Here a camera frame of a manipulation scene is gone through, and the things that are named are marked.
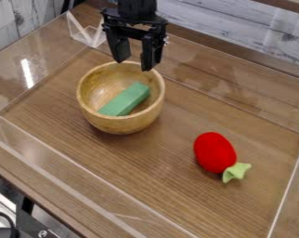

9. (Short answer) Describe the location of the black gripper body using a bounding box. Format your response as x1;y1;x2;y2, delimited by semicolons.
101;0;168;46

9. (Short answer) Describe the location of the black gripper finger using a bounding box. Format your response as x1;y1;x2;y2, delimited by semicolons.
140;34;164;72
106;29;131;63

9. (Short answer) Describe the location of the green rectangular block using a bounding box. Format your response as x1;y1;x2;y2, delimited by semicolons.
97;82;149;116

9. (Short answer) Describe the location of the light wooden bowl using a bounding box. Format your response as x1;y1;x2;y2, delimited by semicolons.
77;60;166;135

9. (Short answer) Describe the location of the red plush strawberry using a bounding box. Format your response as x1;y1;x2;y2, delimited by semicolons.
193;132;252;183

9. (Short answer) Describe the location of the clear acrylic corner bracket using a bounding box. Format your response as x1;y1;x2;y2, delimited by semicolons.
65;12;106;48

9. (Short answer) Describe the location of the clear acrylic tray wall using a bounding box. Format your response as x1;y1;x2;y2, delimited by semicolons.
0;115;198;238

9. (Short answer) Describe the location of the black table leg bracket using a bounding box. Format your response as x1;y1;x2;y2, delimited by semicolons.
15;196;71;238

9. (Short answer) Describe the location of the black cable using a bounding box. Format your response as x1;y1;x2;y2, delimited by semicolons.
0;211;19;238

